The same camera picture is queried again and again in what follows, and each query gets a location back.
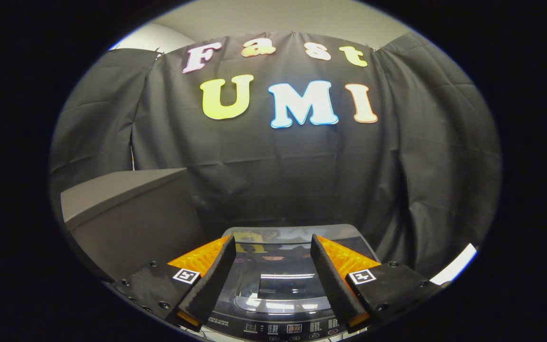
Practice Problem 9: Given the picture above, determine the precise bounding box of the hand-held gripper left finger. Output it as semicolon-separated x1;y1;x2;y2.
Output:
112;234;237;332

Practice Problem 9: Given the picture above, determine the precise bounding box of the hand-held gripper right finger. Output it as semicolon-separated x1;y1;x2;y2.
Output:
310;234;445;333

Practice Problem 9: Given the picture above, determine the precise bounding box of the grey top-load washing machine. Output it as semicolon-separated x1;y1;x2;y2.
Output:
202;224;383;342

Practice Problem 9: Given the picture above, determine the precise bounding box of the dark cabinet with beige door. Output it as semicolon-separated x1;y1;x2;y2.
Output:
60;167;207;285

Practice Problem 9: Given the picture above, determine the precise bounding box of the white flat board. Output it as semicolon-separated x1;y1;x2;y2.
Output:
429;243;477;285

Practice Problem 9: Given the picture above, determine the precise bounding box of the black backdrop cloth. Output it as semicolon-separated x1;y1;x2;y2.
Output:
49;31;502;281

